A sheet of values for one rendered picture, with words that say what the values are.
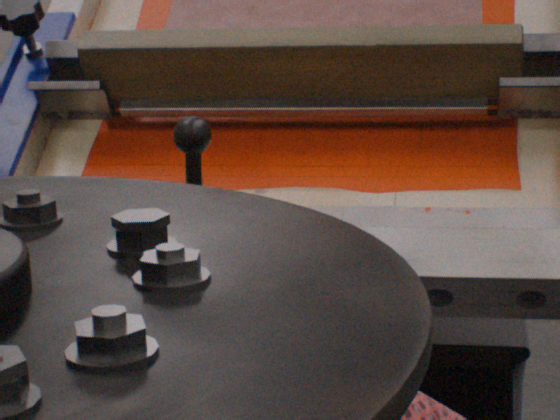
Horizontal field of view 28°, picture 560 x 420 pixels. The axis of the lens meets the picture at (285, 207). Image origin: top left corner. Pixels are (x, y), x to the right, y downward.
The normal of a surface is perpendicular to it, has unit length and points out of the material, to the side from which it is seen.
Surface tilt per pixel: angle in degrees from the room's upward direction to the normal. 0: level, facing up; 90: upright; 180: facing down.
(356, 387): 0
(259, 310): 0
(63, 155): 32
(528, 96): 122
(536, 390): 0
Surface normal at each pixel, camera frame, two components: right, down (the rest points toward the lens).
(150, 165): -0.11, -0.69
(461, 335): -0.04, -0.97
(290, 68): -0.11, 0.75
